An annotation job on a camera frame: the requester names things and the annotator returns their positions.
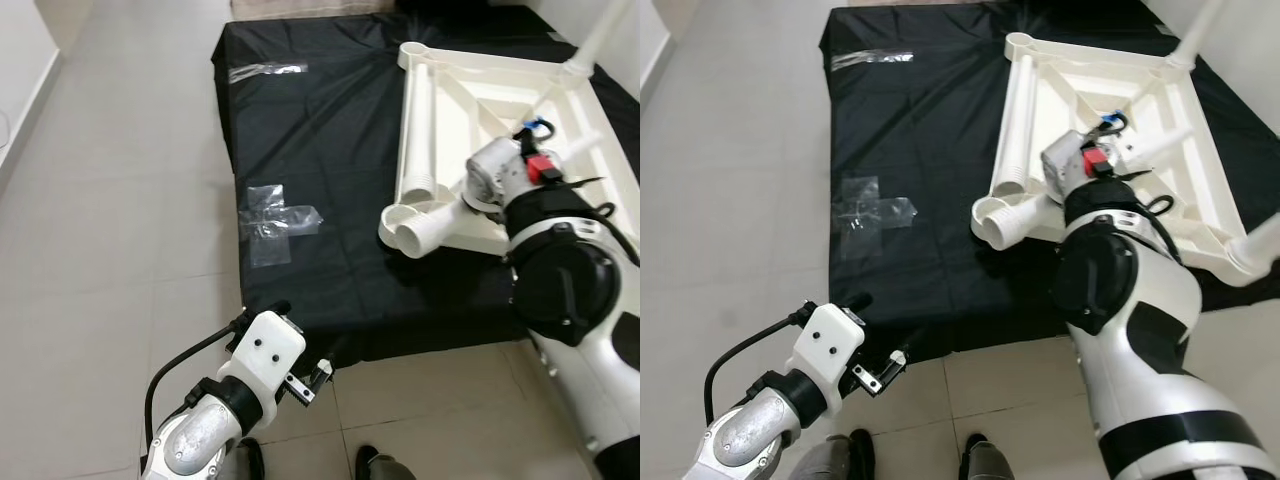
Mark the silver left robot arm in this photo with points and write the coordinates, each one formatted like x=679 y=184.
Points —
x=200 y=440
x=765 y=440

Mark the white plastic children table top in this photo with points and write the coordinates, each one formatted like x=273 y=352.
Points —
x=480 y=100
x=1070 y=90

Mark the black tablecloth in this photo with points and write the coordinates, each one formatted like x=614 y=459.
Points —
x=930 y=280
x=330 y=280

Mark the clear tape patch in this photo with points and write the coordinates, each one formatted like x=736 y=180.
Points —
x=875 y=215
x=275 y=225

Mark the clear tape strip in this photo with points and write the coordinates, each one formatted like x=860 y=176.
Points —
x=870 y=60
x=265 y=72

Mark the beige woven mat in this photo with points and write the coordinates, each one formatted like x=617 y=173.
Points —
x=310 y=8

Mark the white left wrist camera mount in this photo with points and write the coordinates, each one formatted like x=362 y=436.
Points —
x=830 y=345
x=265 y=350

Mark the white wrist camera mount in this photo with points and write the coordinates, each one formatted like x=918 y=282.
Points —
x=265 y=350
x=562 y=140
x=830 y=345

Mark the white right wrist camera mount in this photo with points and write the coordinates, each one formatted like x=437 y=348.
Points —
x=562 y=140

